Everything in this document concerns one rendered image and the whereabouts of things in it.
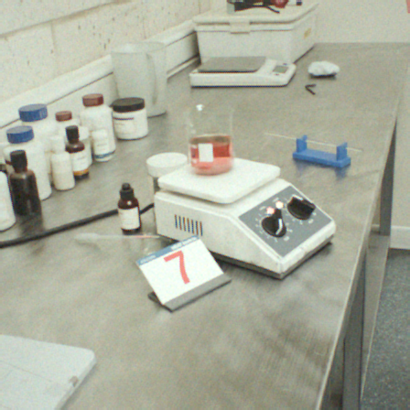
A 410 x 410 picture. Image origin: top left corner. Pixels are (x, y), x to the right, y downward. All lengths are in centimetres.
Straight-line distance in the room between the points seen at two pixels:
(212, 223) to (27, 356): 27
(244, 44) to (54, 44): 66
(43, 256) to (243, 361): 35
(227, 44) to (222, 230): 118
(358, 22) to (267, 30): 45
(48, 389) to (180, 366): 12
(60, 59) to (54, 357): 88
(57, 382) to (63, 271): 23
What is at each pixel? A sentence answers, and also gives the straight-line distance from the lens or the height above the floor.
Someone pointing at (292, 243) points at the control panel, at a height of 78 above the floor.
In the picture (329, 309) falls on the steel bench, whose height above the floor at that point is 75.
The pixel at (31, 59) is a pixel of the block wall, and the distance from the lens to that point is 132.
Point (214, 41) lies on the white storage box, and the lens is 190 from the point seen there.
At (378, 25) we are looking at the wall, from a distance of 220.
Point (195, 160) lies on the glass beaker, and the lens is 80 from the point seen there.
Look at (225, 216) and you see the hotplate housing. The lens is 75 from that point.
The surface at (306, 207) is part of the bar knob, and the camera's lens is 79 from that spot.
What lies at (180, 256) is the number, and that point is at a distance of 74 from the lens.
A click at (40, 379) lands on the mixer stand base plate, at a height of 76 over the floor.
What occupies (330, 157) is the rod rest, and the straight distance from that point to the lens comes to 109.
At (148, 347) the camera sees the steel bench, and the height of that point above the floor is 75.
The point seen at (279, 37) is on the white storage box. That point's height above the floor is 83.
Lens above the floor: 113
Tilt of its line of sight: 24 degrees down
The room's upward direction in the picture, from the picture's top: 4 degrees counter-clockwise
